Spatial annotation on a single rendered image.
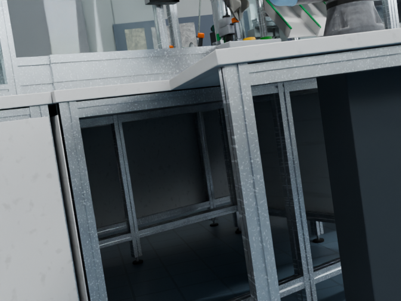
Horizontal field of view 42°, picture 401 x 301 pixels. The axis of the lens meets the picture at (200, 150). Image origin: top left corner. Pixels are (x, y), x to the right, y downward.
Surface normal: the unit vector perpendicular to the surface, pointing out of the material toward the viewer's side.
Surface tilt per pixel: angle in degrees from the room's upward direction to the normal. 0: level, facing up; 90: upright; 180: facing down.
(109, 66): 90
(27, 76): 90
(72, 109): 90
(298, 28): 45
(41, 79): 90
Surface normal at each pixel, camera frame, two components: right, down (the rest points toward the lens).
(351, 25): -0.38, -0.20
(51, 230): 0.54, -0.03
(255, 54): 0.22, 0.03
